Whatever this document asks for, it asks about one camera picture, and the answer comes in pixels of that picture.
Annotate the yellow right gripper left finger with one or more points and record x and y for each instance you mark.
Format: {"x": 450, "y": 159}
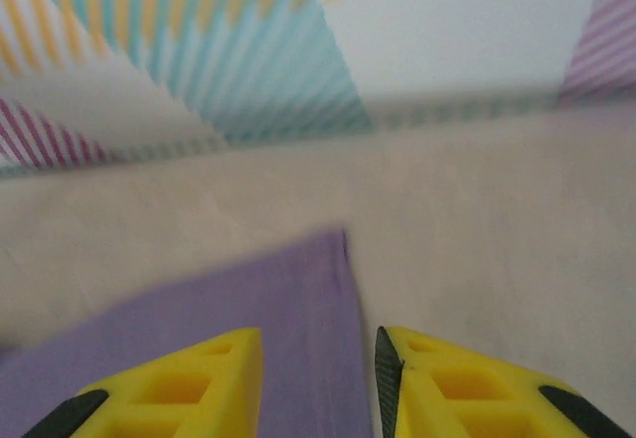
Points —
{"x": 199, "y": 398}

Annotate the purple t-shirt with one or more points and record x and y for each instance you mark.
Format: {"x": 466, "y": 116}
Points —
{"x": 248, "y": 319}

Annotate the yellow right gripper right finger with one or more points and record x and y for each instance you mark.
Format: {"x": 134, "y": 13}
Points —
{"x": 472, "y": 398}

